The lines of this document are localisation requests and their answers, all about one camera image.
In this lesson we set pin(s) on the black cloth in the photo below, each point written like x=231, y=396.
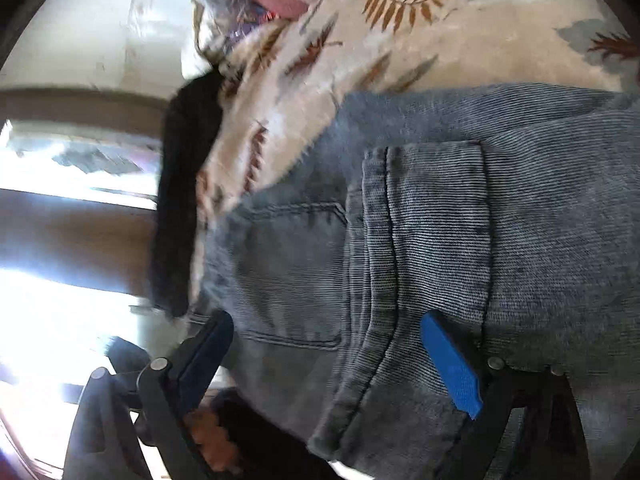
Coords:
x=175, y=210

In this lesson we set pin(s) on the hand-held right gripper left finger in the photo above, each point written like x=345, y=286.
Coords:
x=200, y=360

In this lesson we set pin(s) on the blue denim pants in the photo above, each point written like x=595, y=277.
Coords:
x=425, y=235

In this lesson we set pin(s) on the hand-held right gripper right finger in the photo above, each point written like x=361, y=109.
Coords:
x=452, y=365

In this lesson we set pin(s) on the colourful small packet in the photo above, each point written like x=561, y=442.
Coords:
x=250, y=22

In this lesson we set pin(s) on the leaf print blanket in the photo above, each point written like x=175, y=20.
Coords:
x=475, y=50

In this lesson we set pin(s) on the window with wooden frame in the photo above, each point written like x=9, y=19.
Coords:
x=60, y=160

